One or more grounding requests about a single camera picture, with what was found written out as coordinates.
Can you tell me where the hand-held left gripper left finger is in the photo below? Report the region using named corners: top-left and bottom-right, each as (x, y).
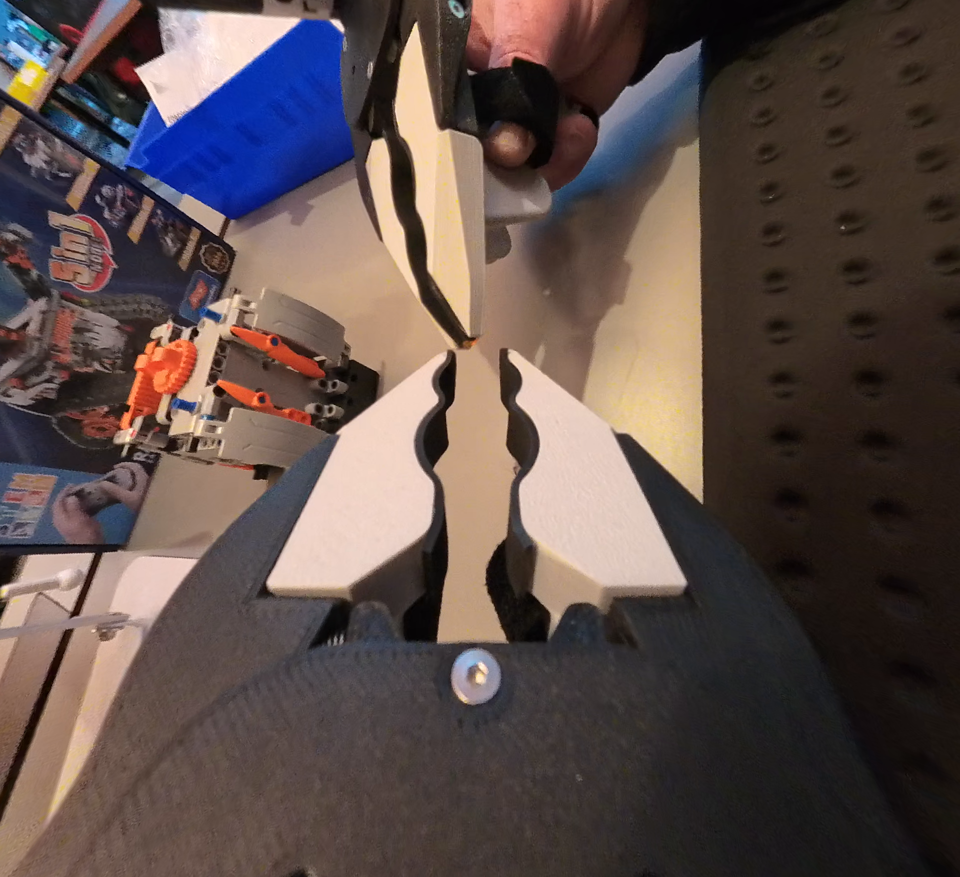
top-left (266, 350), bottom-right (457, 604)

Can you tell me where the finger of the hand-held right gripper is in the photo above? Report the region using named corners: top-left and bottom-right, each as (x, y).
top-left (352, 130), bottom-right (460, 347)
top-left (391, 22), bottom-right (490, 351)

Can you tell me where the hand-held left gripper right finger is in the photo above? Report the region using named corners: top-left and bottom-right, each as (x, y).
top-left (498, 348), bottom-right (690, 612)

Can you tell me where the wooden shelf board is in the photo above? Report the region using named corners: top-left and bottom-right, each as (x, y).
top-left (58, 0), bottom-right (145, 86)

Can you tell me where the blue plastic bin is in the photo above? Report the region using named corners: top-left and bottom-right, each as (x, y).
top-left (126, 16), bottom-right (360, 220)

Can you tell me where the grey and orange toy-brick vehicle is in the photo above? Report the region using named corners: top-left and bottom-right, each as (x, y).
top-left (112, 286), bottom-right (381, 475)

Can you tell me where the row of colourful boxes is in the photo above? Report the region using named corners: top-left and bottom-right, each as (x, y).
top-left (0, 0), bottom-right (151, 147)

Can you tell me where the black perforated foam mat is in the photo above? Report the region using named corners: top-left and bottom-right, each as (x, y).
top-left (699, 0), bottom-right (960, 877)

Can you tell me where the white cabinet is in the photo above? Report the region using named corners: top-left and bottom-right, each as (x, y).
top-left (0, 548), bottom-right (226, 863)

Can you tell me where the dark blue toy box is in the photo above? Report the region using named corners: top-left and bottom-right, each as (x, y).
top-left (0, 93), bottom-right (238, 550)

